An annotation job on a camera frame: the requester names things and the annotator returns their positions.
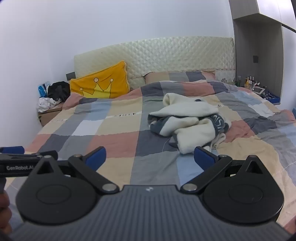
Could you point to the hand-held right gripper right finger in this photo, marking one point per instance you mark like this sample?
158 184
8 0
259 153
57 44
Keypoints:
203 160

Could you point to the white and blue sweater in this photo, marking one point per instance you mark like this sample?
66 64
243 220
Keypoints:
192 122

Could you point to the person's left hand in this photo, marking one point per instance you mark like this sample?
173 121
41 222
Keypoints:
5 208

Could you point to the cream quilted headboard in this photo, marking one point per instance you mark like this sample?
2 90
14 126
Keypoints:
166 55

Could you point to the cardboard box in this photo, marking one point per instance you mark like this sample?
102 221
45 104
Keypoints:
48 117

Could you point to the row of cosmetic bottles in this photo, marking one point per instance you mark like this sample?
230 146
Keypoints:
251 83

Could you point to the white clothes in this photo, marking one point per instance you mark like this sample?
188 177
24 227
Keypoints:
47 104

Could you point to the cream floral cloth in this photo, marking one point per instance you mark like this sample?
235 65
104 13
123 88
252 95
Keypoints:
225 76

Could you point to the green bottle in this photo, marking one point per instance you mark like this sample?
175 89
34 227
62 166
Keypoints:
238 82

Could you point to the dark wall switch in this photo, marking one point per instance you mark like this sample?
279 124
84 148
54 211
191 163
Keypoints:
255 59

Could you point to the grey wall cabinet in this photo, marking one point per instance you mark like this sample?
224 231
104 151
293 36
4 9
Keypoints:
261 34

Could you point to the dark wall socket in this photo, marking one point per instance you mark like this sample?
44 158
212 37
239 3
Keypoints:
70 76

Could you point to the patchwork quilt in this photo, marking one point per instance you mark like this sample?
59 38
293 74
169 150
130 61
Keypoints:
111 129

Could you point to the white tablet device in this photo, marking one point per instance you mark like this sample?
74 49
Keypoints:
259 90

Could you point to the patchwork pillow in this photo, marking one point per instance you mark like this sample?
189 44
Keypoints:
178 76

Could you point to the yellow crown pillow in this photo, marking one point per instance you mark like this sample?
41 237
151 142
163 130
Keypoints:
101 81

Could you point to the blue tray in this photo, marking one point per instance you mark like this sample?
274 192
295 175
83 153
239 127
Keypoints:
272 100

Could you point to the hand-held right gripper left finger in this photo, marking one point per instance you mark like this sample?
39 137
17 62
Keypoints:
96 158

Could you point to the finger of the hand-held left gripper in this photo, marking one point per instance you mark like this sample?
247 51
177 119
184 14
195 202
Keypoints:
27 156
12 150

